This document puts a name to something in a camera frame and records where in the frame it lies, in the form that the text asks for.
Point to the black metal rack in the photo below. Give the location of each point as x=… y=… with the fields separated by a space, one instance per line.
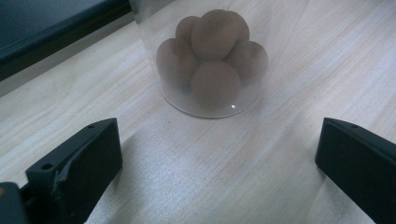
x=46 y=21

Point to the glass jar of brown balls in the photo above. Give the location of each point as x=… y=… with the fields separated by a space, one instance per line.
x=214 y=84

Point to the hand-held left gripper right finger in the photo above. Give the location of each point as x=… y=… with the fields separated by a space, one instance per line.
x=361 y=168

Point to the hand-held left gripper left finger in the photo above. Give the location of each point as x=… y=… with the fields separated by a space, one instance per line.
x=81 y=168

